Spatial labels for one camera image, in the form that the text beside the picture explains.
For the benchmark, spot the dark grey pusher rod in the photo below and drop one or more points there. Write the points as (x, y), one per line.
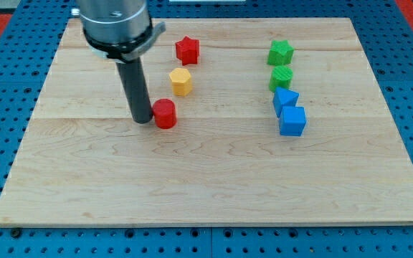
(134, 85)

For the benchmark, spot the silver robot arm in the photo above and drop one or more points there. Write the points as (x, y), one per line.
(122, 31)

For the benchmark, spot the yellow hexagon block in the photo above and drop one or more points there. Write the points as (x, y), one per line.
(181, 83)

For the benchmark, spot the red cylinder block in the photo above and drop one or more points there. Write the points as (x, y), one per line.
(164, 112)

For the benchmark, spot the red star block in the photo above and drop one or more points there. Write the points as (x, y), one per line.
(188, 50)

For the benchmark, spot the green cylinder block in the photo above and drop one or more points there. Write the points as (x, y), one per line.
(281, 76)

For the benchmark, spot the green star block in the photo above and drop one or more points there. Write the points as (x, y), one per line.
(280, 53)

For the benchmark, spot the blue triangle block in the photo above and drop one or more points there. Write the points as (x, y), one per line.
(283, 97)

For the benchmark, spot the wooden board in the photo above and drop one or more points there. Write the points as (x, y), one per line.
(84, 163)

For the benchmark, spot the blue cube block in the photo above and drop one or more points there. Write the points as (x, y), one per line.
(292, 121)

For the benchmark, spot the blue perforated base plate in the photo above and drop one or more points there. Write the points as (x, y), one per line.
(27, 48)

